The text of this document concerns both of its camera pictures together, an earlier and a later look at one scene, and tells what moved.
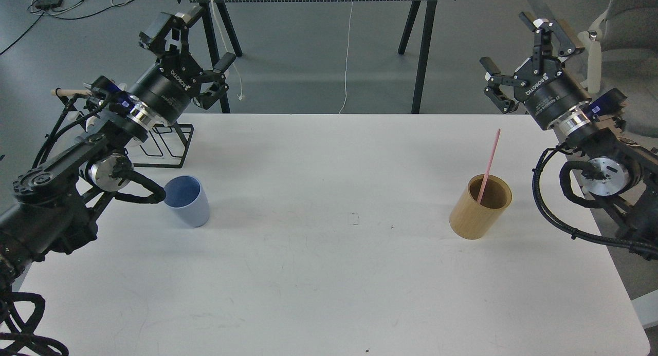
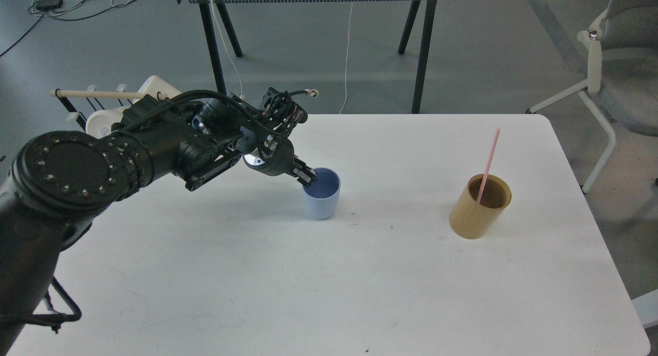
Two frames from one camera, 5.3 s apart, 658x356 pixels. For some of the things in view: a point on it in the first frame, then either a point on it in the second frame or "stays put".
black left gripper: (166, 91) → (275, 155)
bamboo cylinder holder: (473, 220) stays put
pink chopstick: (485, 178) stays put
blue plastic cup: (185, 195) → (323, 194)
